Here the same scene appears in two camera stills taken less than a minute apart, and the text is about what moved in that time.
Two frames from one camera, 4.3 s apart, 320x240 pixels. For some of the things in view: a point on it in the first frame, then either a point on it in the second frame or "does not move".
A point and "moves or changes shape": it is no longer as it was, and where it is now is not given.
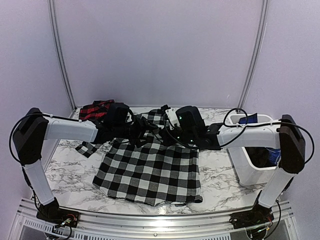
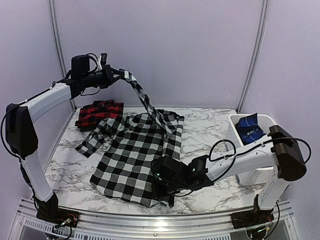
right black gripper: [164, 134] to [157, 191]
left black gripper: [141, 127] to [108, 78]
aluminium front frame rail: [29, 226] does not move
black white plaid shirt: [155, 174] moves or changes shape
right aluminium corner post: [262, 30] does not move
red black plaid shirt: [98, 109] does not move
